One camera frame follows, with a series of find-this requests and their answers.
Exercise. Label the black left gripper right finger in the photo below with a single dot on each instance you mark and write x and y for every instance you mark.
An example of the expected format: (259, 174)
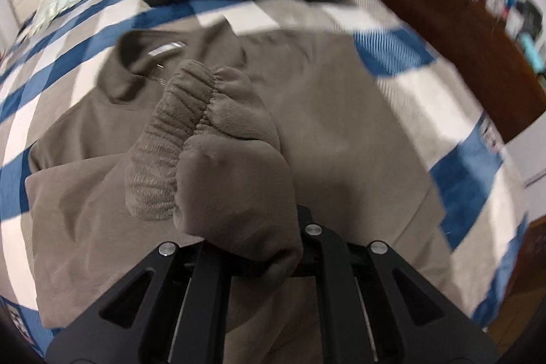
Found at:
(374, 307)

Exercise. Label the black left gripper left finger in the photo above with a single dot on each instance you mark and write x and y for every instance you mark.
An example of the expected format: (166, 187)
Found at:
(170, 308)

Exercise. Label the taupe fleece jacket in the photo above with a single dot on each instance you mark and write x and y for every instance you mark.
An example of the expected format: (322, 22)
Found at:
(209, 135)

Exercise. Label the blue white checked blanket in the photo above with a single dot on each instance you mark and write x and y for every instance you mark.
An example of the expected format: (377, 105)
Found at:
(481, 191)

